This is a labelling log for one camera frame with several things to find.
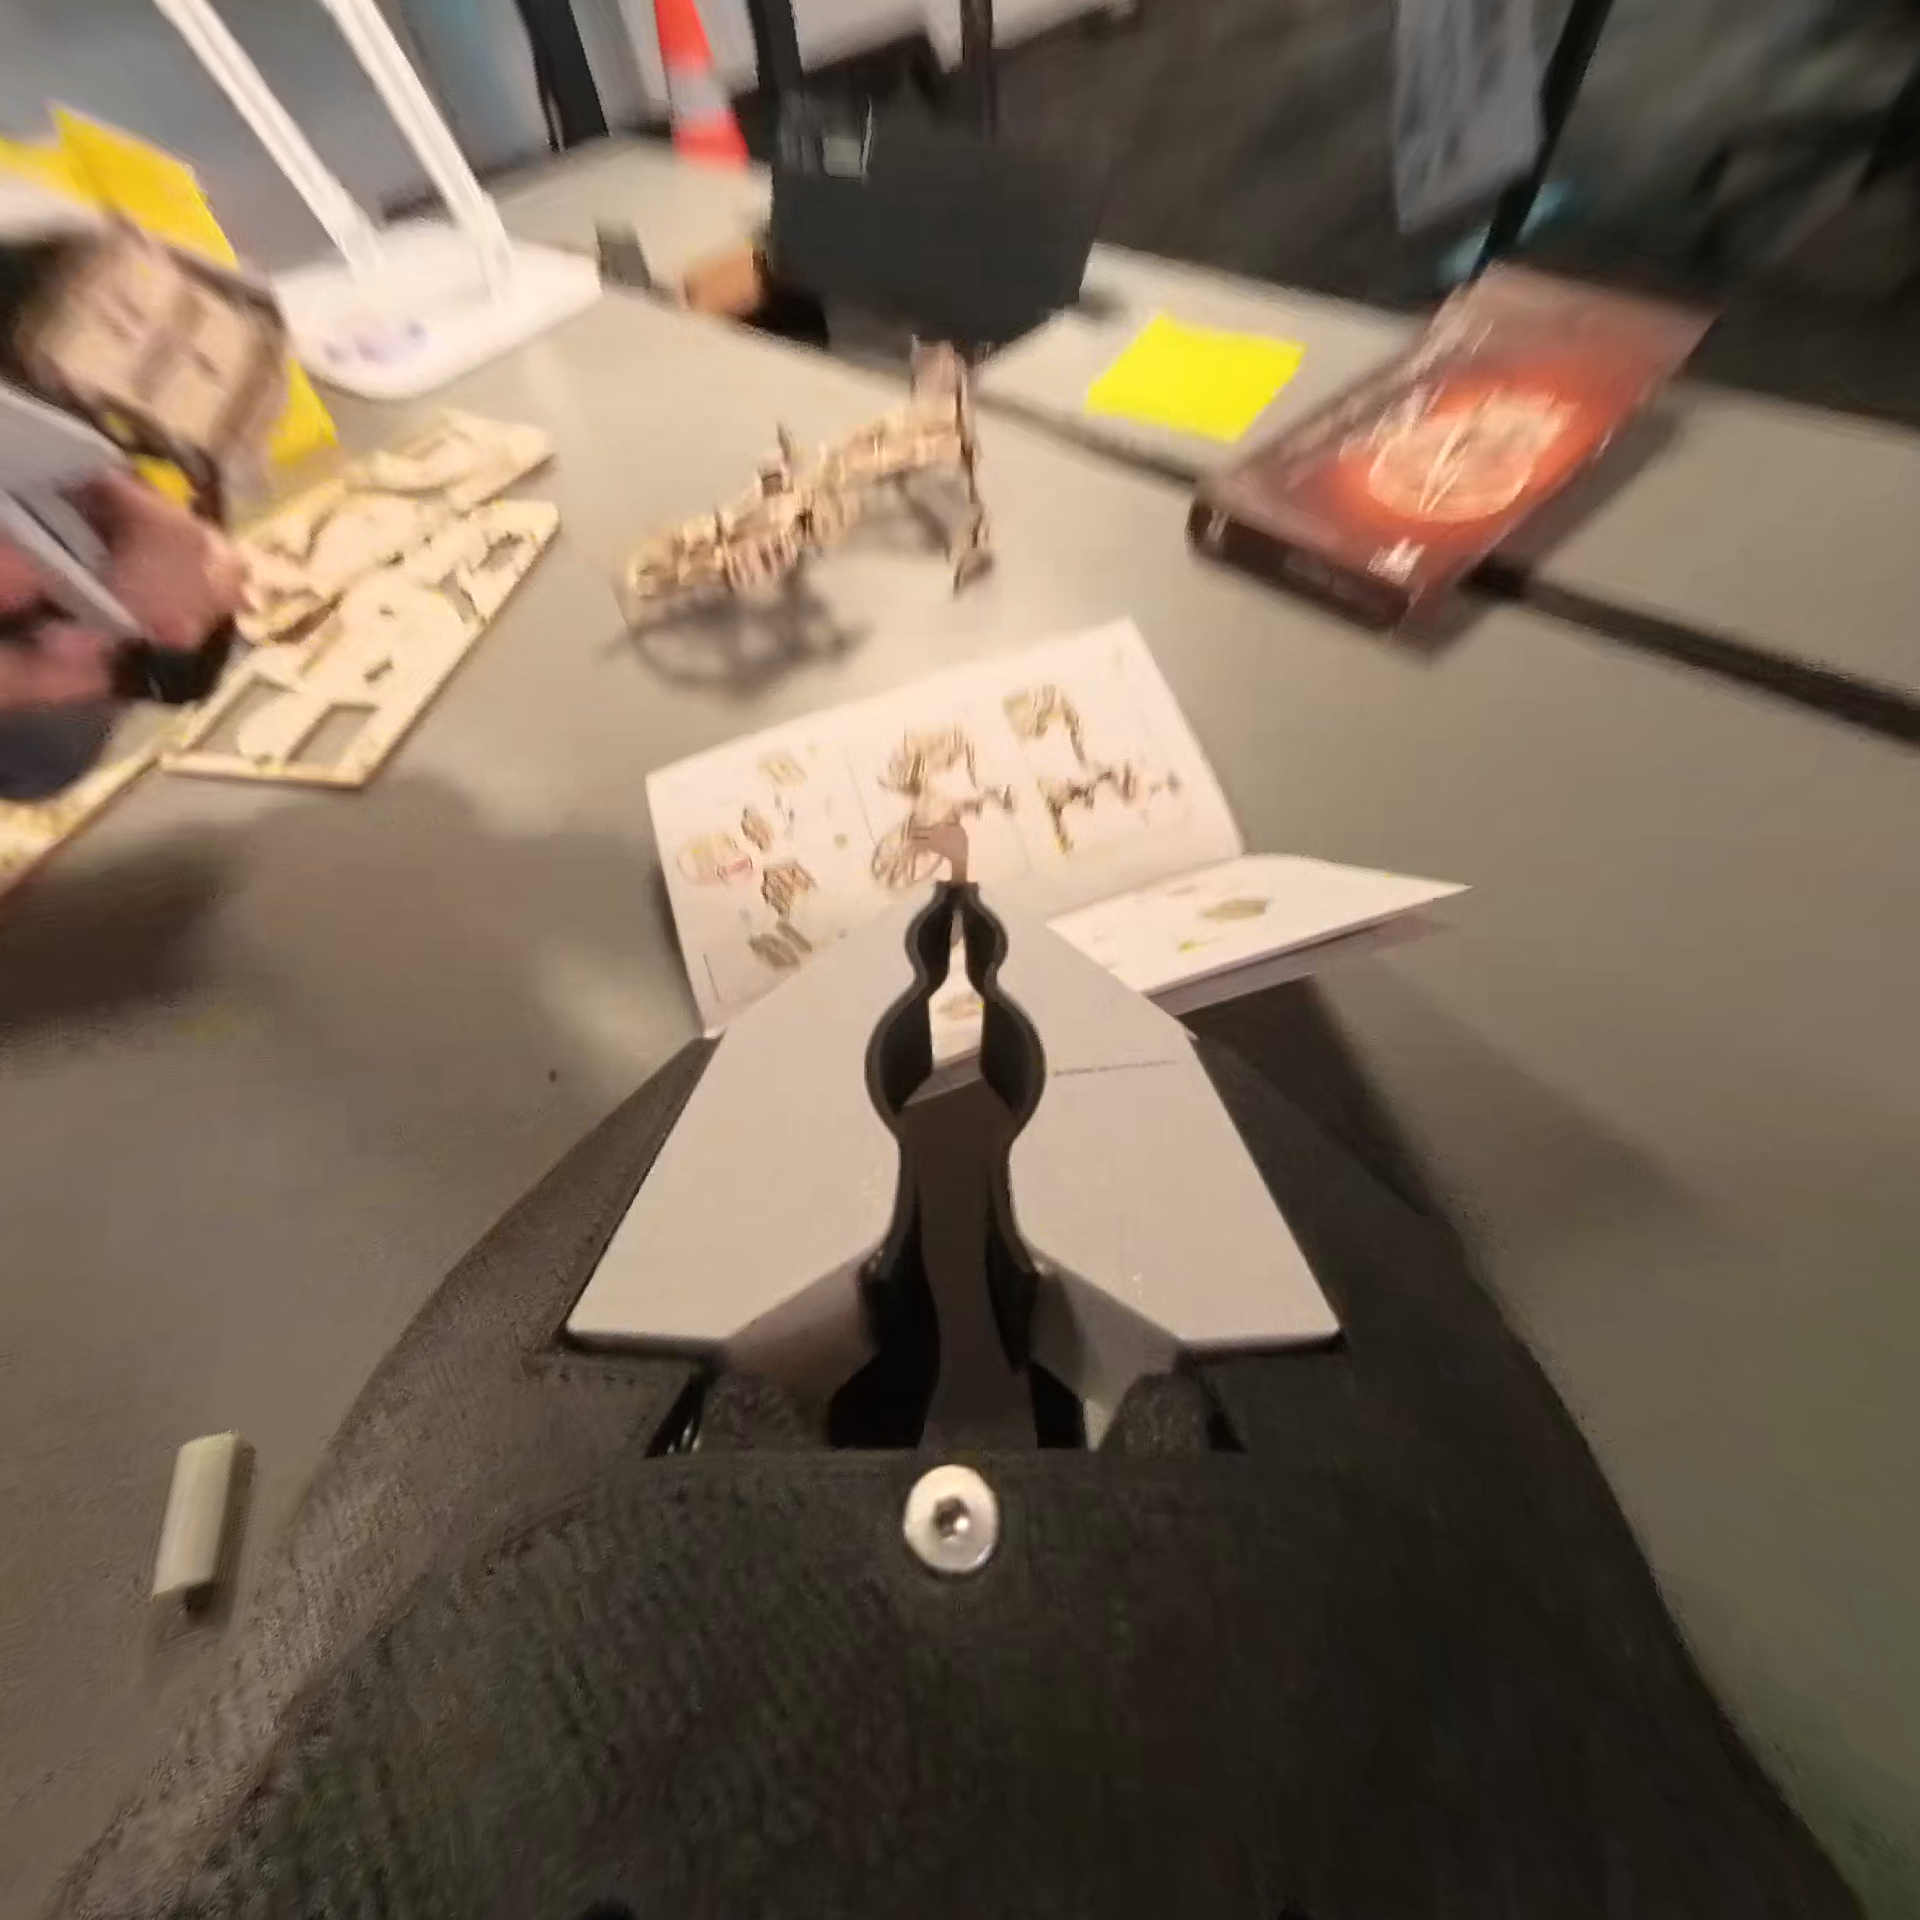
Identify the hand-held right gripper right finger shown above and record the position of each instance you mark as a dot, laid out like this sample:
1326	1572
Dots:
1162	1201

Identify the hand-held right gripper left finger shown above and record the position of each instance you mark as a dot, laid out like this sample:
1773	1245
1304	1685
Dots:
751	1185

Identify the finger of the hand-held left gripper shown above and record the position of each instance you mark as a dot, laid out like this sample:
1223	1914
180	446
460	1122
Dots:
54	434
68	564

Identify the small wooden model part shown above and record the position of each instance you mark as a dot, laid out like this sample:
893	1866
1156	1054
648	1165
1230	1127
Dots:
949	853

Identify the wooden carriage model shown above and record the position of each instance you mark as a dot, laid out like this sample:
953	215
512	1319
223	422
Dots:
809	517

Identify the person's left hand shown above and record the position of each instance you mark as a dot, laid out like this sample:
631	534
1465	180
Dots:
166	569

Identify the punched wooden part sheet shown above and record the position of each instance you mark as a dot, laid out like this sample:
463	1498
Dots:
376	662
450	457
54	820

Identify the white lamp stand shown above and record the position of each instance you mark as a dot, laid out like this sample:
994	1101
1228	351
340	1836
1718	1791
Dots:
434	300

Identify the open instruction booklet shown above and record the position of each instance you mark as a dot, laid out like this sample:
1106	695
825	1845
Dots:
961	781

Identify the orange traffic cone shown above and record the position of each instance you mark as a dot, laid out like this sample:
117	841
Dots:
702	89

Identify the small white wax stick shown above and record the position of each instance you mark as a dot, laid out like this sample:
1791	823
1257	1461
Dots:
198	1516

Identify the black bag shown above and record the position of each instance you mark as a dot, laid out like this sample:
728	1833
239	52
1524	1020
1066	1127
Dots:
937	212

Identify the red and black box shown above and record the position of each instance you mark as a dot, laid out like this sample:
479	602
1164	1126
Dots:
1441	452

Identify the yellow paper sheet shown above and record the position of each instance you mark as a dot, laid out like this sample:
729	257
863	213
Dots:
1193	376

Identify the grey hanging sheet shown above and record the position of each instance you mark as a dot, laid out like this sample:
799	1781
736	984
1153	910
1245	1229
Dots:
1477	105

